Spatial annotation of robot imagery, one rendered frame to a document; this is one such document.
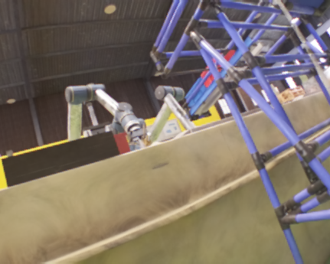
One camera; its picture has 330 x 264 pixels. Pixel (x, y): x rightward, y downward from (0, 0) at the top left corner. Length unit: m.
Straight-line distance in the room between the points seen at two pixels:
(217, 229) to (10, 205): 0.68
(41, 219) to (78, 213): 0.11
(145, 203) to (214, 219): 0.27
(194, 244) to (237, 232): 0.19
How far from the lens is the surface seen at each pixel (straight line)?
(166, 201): 0.82
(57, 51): 12.63
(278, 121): 0.73
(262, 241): 1.05
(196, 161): 0.90
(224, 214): 0.93
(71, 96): 2.25
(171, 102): 2.48
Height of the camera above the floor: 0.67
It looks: 13 degrees up
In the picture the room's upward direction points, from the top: 23 degrees counter-clockwise
